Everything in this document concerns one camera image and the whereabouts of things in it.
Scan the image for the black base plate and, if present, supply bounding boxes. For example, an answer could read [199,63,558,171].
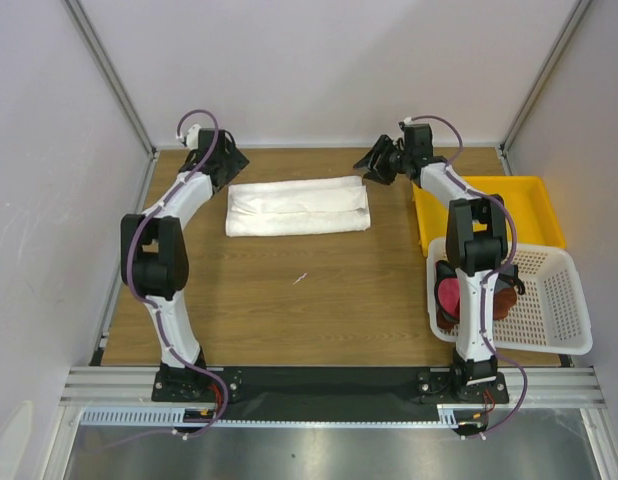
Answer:
[151,366,509,423]

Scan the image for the aluminium frame post left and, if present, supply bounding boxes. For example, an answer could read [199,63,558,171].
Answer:
[60,0,156,158]

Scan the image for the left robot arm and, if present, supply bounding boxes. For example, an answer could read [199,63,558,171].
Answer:
[120,125,248,402]

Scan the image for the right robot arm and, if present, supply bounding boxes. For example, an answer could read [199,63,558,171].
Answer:
[354,115,517,402]

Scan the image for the aluminium front rail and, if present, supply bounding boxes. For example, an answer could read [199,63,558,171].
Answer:
[60,366,605,408]

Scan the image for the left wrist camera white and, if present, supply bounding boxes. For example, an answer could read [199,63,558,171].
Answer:
[177,124,201,150]

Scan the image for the brown cloth in basket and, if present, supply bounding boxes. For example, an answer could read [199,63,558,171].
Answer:
[436,288,518,331]

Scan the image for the grey cloth in basket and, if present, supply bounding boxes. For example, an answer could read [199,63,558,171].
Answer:
[434,260,526,296]

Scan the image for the aluminium frame post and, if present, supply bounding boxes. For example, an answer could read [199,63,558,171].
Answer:
[498,0,594,157]
[60,0,156,158]

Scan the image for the pink cloth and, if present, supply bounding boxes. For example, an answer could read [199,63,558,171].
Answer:
[434,277,460,323]

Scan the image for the aluminium frame post right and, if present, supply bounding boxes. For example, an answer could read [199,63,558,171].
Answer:
[498,0,594,157]

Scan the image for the white towel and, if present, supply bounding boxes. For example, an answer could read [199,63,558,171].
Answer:
[225,176,371,237]

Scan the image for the yellow plastic tray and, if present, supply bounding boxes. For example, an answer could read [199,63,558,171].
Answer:
[413,176,566,257]

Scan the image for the white perforated plastic basket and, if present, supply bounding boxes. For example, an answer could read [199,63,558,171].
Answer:
[426,236,594,356]

